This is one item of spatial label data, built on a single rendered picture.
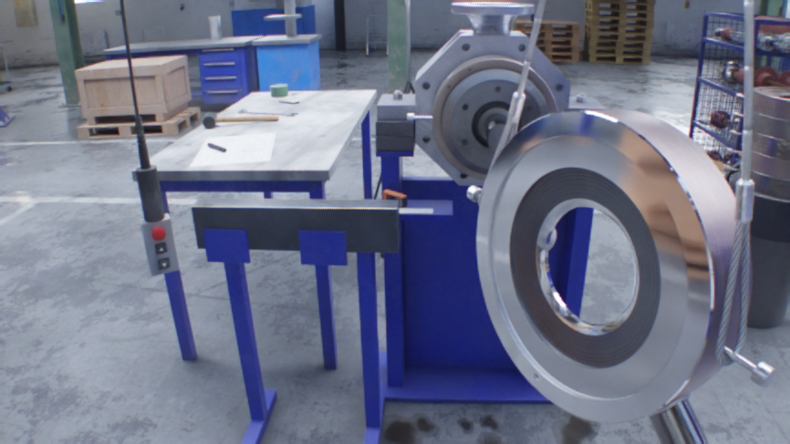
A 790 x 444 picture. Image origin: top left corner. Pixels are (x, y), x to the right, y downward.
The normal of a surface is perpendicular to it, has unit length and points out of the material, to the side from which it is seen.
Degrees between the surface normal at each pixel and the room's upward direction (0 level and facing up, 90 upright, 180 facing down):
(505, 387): 0
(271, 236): 90
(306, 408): 0
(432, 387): 0
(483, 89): 90
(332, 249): 90
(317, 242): 90
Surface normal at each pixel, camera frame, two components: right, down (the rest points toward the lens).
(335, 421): -0.02, -0.92
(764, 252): -0.58, 0.33
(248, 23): -0.11, 0.39
